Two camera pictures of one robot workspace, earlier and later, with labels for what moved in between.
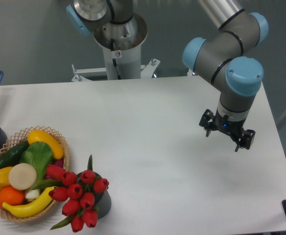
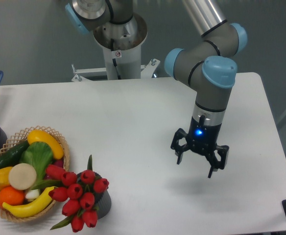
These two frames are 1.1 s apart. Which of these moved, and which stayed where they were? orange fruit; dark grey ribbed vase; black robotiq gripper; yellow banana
Moved: black robotiq gripper
Stayed: yellow banana; dark grey ribbed vase; orange fruit
